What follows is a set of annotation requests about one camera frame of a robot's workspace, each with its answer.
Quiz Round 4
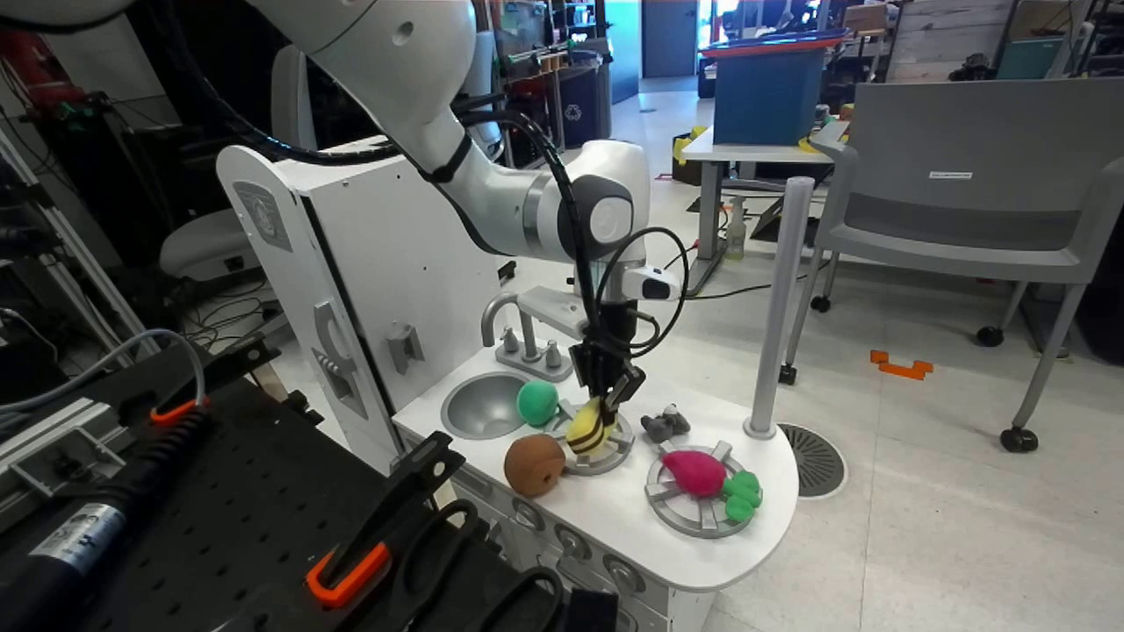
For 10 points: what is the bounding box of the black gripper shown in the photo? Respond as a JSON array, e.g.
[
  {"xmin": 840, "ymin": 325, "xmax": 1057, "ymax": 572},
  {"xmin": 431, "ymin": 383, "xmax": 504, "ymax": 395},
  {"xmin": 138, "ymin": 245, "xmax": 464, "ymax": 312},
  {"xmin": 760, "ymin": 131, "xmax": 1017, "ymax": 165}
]
[{"xmin": 568, "ymin": 293, "xmax": 650, "ymax": 437}]

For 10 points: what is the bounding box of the yellow plush toy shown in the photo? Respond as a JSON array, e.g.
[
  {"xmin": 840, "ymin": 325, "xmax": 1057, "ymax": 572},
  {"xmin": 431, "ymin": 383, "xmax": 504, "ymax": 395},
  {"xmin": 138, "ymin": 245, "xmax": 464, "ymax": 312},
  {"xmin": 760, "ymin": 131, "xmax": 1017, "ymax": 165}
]
[{"xmin": 561, "ymin": 398, "xmax": 618, "ymax": 463}]

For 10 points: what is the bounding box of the black toy stove knob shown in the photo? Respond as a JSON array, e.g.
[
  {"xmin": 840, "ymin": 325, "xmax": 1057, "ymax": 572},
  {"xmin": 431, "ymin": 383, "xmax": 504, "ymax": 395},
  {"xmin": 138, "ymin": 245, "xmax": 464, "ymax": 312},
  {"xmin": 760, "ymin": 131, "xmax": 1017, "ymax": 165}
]
[{"xmin": 640, "ymin": 405, "xmax": 694, "ymax": 446}]

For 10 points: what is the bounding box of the green plush ball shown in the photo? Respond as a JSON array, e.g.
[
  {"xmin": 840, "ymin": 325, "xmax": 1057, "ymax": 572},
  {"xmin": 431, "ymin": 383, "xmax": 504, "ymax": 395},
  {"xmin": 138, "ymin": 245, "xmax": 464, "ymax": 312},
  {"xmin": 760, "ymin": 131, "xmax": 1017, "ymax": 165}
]
[{"xmin": 514, "ymin": 381, "xmax": 566, "ymax": 431}]

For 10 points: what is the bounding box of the gray toy faucet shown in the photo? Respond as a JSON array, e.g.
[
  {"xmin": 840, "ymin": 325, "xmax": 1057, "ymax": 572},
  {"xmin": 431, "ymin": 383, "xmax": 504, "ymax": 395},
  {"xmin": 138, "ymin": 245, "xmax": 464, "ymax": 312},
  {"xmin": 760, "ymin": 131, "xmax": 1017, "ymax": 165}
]
[{"xmin": 479, "ymin": 293, "xmax": 577, "ymax": 383}]

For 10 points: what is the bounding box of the brown plush toy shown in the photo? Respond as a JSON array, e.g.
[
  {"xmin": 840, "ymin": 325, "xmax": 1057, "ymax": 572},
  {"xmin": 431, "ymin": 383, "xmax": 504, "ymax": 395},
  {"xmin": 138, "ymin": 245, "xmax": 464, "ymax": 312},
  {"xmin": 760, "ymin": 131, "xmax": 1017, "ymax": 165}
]
[{"xmin": 504, "ymin": 431, "xmax": 568, "ymax": 502}]

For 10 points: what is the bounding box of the gray toy sink bowl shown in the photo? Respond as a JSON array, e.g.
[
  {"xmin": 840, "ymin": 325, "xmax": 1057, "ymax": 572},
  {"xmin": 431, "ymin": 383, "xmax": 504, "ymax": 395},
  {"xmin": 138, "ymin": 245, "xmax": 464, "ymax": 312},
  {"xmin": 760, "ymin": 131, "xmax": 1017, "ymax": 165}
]
[{"xmin": 440, "ymin": 374, "xmax": 533, "ymax": 443}]

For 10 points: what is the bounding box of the gray toy kitchen pole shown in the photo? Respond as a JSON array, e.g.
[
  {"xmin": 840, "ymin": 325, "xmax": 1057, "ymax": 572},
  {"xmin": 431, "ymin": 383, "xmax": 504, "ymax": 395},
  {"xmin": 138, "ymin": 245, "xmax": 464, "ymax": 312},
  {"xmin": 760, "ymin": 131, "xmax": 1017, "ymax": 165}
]
[{"xmin": 741, "ymin": 171, "xmax": 818, "ymax": 443}]

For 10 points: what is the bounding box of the white toy kitchen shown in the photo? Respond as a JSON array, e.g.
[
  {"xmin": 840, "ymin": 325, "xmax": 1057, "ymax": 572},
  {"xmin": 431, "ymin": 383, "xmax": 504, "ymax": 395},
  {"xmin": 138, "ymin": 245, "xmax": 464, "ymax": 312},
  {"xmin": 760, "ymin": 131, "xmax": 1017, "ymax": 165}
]
[{"xmin": 212, "ymin": 140, "xmax": 804, "ymax": 632}]

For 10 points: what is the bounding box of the round floor drain grate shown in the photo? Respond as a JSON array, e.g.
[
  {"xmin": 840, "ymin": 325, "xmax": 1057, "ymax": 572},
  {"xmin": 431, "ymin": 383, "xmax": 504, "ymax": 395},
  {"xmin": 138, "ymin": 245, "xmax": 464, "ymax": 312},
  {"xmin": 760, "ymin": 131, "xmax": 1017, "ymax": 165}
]
[{"xmin": 775, "ymin": 421, "xmax": 849, "ymax": 502}]

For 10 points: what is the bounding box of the gray side table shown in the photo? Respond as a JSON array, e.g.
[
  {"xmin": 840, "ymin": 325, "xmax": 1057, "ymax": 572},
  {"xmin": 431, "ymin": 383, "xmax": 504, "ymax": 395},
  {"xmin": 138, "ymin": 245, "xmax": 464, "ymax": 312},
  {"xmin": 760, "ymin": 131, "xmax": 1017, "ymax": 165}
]
[{"xmin": 677, "ymin": 122, "xmax": 849, "ymax": 268}]

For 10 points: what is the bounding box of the orange tape marker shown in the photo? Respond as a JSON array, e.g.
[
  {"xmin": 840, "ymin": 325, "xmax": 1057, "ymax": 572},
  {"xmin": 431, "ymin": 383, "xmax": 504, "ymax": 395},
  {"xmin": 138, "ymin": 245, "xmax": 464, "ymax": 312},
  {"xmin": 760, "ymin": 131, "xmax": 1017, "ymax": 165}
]
[{"xmin": 868, "ymin": 347, "xmax": 937, "ymax": 383}]

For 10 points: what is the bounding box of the blue trash bin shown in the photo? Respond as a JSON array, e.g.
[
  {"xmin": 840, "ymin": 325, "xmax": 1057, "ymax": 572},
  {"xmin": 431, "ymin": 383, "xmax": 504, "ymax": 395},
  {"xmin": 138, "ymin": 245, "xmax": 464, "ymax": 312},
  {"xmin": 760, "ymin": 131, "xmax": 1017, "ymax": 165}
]
[{"xmin": 547, "ymin": 46, "xmax": 618, "ymax": 153}]

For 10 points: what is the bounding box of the blue storage bin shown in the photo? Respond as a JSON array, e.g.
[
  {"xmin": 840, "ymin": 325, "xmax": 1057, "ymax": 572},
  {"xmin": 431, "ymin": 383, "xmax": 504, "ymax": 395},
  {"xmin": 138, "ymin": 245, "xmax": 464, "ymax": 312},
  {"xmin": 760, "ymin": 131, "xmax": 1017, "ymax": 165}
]
[{"xmin": 700, "ymin": 32, "xmax": 849, "ymax": 153}]

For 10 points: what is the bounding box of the gray chair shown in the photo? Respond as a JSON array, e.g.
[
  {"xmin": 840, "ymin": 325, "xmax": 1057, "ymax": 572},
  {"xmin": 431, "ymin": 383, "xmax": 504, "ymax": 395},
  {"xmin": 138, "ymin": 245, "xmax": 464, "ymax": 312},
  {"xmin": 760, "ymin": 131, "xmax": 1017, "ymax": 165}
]
[{"xmin": 775, "ymin": 73, "xmax": 1124, "ymax": 457}]

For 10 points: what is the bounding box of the black perforated board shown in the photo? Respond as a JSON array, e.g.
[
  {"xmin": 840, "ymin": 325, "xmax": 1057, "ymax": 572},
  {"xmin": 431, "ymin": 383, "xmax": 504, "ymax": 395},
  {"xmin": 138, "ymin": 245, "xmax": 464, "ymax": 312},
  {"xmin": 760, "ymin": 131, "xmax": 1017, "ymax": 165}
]
[{"xmin": 0, "ymin": 377, "xmax": 622, "ymax": 632}]

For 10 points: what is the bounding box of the black tool orange trim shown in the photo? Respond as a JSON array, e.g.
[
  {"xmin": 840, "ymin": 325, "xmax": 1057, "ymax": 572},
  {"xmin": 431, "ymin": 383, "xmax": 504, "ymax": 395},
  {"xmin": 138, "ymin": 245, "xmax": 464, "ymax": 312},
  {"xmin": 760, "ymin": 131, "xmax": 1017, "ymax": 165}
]
[{"xmin": 0, "ymin": 398, "xmax": 221, "ymax": 632}]

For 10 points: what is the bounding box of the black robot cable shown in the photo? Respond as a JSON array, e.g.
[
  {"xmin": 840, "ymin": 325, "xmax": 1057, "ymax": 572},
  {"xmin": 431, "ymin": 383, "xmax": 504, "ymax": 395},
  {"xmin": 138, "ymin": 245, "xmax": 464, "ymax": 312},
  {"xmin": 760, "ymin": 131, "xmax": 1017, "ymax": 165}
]
[{"xmin": 448, "ymin": 93, "xmax": 694, "ymax": 381}]

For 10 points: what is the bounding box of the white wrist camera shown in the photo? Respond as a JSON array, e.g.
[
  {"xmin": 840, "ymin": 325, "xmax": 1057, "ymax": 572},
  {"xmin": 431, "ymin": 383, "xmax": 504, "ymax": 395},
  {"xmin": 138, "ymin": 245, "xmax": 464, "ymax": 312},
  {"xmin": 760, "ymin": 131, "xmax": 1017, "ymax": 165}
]
[{"xmin": 615, "ymin": 265, "xmax": 677, "ymax": 307}]

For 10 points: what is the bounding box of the black clamp orange handle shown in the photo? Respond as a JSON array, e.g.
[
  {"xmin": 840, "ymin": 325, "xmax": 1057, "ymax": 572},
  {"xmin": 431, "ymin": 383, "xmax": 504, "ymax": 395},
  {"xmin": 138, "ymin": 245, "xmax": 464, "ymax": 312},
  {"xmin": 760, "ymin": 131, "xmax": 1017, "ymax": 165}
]
[{"xmin": 302, "ymin": 429, "xmax": 472, "ymax": 614}]

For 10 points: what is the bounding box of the gray hose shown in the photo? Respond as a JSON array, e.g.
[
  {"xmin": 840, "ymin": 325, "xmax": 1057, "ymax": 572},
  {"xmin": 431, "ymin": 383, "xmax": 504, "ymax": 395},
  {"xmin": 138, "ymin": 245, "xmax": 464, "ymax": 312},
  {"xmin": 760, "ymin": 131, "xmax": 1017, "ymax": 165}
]
[{"xmin": 0, "ymin": 325, "xmax": 212, "ymax": 419}]

